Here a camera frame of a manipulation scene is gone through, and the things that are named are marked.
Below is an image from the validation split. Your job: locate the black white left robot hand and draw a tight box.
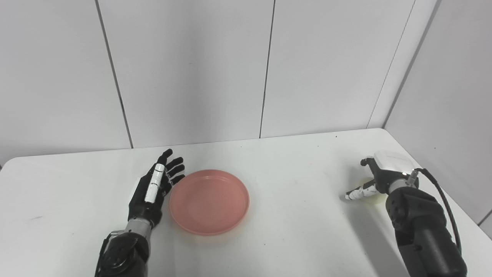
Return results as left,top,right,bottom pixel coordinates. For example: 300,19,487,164
128,149,186,229

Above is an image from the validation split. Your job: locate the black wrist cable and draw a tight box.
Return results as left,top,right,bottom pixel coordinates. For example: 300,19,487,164
408,168,462,254
97,230,124,268

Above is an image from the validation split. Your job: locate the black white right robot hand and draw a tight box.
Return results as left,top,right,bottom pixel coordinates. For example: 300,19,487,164
345,150,416,201

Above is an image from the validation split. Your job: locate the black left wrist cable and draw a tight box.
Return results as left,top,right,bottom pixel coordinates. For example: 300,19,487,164
97,230,124,268

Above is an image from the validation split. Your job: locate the pink round plate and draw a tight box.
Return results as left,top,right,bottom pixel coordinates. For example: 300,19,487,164
169,169,250,236

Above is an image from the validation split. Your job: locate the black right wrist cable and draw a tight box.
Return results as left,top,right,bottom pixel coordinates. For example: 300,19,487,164
408,168,462,254

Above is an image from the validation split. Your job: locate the white steamed bun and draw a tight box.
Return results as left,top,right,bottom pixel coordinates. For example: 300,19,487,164
356,176,388,204

